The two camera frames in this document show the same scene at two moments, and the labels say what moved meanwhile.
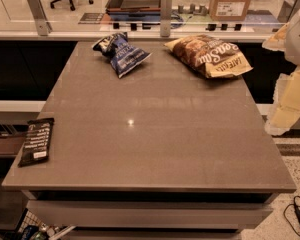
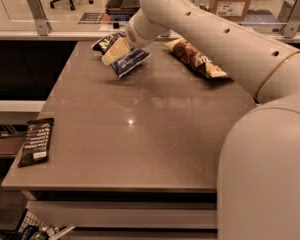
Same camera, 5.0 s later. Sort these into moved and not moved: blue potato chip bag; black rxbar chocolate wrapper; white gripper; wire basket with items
Moved: white gripper
Not moved: wire basket with items; blue potato chip bag; black rxbar chocolate wrapper
